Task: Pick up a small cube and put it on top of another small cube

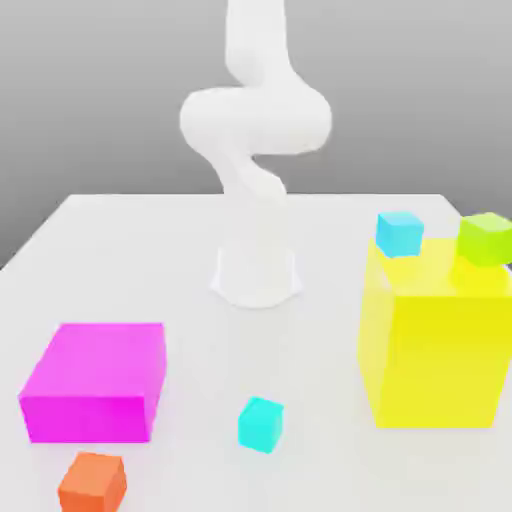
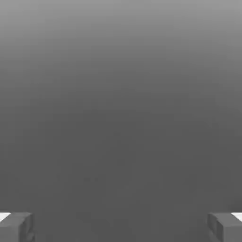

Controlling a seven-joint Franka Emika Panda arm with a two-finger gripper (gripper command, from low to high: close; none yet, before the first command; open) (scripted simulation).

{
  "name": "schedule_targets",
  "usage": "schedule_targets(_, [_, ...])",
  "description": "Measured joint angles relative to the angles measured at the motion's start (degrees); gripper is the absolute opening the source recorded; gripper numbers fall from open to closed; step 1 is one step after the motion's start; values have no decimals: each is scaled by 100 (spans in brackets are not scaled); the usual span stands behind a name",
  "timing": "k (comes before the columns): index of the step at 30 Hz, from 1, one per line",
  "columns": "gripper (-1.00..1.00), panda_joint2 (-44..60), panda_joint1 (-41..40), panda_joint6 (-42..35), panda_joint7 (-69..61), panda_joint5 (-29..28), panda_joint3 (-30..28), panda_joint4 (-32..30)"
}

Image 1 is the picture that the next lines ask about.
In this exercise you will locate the small orange cube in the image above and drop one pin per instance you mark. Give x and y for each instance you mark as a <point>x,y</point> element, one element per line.
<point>92,484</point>

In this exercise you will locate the large magenta box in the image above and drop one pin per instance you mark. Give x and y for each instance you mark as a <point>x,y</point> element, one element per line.
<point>96,376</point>

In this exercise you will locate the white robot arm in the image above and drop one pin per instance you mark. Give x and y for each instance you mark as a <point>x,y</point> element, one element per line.
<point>256,120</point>

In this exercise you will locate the small sky blue cube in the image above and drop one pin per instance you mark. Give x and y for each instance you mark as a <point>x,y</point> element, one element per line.
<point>400,234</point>

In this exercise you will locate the large yellow box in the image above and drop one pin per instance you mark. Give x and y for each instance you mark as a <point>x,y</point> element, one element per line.
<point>436,344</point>

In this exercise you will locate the small turquoise cube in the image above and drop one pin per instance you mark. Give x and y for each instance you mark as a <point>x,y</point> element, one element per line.
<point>260,424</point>

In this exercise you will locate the small lime green cube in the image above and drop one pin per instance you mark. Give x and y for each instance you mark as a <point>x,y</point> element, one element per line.
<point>486,240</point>

